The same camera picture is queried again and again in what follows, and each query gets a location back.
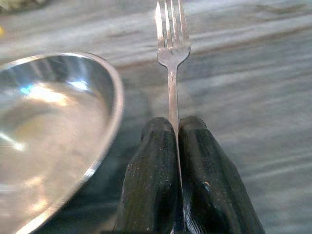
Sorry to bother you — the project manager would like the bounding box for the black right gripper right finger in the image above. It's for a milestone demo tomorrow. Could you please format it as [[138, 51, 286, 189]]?
[[178, 116, 266, 234]]

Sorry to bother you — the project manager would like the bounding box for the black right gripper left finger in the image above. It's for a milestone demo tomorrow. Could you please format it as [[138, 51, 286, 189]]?
[[116, 117, 180, 234]]

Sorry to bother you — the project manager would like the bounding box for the silver metal fork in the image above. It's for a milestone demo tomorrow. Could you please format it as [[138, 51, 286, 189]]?
[[155, 0, 191, 191]]

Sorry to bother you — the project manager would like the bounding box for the round steel plate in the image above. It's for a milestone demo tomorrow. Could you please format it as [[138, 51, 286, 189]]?
[[0, 52, 125, 234]]

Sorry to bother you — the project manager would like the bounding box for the pale crumpled cloth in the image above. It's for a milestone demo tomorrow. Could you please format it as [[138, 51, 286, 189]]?
[[0, 0, 47, 13]]

